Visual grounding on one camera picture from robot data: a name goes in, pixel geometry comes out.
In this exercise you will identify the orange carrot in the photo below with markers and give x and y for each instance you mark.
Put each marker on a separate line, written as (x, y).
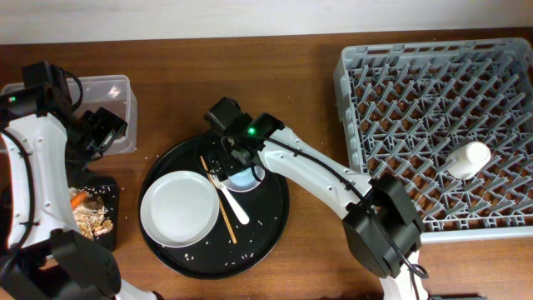
(78, 199)

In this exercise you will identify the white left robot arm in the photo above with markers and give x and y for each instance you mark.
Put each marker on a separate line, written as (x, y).
(48, 147)

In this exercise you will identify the round black serving tray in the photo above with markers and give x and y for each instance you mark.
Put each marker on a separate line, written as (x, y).
(215, 256)

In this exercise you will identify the white ceramic cup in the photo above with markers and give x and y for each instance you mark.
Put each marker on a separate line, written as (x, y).
(468, 160)

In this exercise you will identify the grey plastic dishwasher rack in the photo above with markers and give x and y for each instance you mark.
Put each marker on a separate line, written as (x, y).
(405, 107)

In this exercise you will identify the clear plastic waste bin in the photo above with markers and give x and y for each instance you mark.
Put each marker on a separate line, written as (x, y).
(114, 93)

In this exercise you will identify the rice and food scraps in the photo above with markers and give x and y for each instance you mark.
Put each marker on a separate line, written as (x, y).
(93, 216)

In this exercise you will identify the black rectangular waste tray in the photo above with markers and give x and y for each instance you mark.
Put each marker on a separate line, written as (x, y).
(111, 195)

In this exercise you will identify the large white plate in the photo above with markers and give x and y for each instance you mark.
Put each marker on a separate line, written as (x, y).
(179, 209)

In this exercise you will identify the wooden chopstick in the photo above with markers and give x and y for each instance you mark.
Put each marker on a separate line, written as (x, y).
(222, 209)

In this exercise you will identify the light blue cup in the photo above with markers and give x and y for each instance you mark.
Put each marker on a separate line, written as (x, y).
(245, 179)

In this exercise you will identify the small grey bowl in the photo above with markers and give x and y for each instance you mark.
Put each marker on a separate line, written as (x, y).
(262, 174)

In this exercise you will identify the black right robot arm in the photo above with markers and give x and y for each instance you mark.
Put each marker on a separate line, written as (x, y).
(382, 226)

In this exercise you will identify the white plastic fork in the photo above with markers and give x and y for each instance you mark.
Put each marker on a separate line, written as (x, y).
(239, 212)

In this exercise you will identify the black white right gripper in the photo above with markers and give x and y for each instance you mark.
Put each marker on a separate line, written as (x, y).
(230, 163)

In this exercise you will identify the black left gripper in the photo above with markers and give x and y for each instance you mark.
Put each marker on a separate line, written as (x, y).
(109, 124)

